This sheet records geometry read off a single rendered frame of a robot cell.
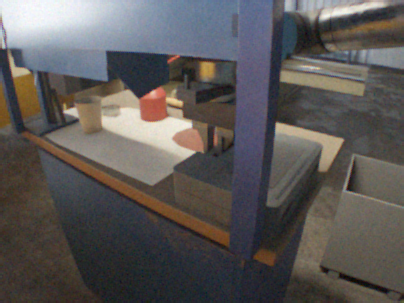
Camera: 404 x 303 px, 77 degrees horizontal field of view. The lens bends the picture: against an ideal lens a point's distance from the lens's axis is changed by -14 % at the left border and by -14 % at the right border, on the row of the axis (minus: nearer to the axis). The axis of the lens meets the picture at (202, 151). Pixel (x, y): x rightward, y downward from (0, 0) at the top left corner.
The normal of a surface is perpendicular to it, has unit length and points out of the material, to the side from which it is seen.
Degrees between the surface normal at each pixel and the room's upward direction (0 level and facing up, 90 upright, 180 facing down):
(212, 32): 90
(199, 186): 90
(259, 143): 90
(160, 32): 90
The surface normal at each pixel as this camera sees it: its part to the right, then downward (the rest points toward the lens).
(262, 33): -0.58, 0.38
